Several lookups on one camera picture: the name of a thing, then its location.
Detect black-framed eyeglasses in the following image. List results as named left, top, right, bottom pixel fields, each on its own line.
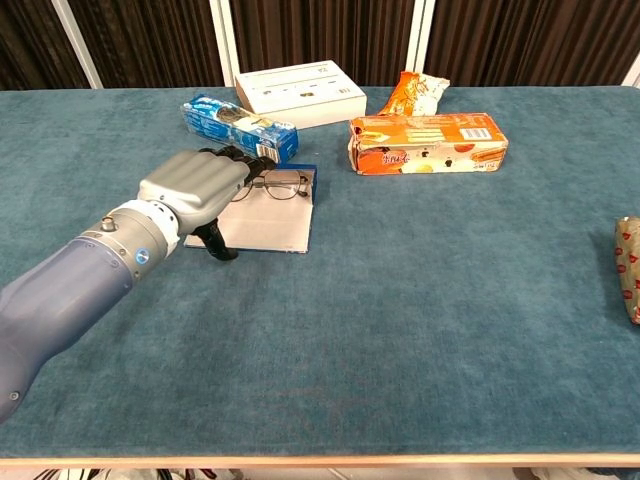
left=230, top=168, right=311, bottom=203

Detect white cardboard box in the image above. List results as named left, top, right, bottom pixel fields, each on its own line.
left=234, top=60, right=368, bottom=130

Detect blue and white glasses case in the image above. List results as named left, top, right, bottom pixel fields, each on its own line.
left=183, top=162, right=320, bottom=254

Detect orange cracker box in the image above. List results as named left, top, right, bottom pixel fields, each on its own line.
left=349, top=112, right=510, bottom=176

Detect orange white snack bag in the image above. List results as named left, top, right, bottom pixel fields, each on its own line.
left=377, top=70, right=450, bottom=117

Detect blue cookie package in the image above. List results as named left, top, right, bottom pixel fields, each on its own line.
left=180, top=93, right=300, bottom=164

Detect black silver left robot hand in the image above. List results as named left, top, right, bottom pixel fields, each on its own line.
left=137, top=146, right=278, bottom=262

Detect black pleated curtain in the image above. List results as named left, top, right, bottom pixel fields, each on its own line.
left=229, top=0, right=416, bottom=86
left=67, top=0, right=224, bottom=89
left=424, top=0, right=640, bottom=87
left=0, top=0, right=91, bottom=91

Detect gold red snack packet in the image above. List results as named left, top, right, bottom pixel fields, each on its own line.
left=614, top=216, right=640, bottom=325

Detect teal tablecloth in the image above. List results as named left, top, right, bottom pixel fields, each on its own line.
left=0, top=85, right=640, bottom=459

